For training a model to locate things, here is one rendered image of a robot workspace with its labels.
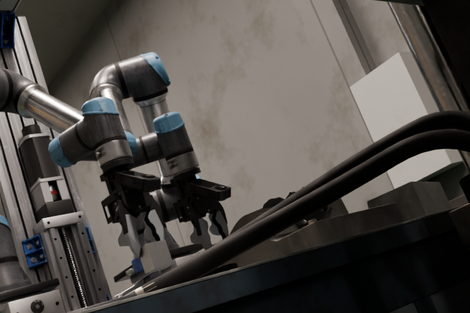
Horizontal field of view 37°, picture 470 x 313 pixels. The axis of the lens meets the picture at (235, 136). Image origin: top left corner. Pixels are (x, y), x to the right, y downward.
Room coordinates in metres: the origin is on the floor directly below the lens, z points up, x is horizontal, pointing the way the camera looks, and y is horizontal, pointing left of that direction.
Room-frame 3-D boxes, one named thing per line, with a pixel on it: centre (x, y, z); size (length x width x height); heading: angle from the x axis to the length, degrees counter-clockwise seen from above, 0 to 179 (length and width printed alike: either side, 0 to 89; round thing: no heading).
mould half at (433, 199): (1.84, -0.18, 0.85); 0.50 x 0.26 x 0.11; 63
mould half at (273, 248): (1.52, 0.01, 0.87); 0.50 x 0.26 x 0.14; 46
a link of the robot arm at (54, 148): (1.51, 0.34, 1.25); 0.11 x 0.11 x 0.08; 61
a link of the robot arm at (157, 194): (2.19, 0.36, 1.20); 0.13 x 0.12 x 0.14; 99
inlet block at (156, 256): (1.46, 0.28, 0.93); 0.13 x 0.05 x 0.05; 46
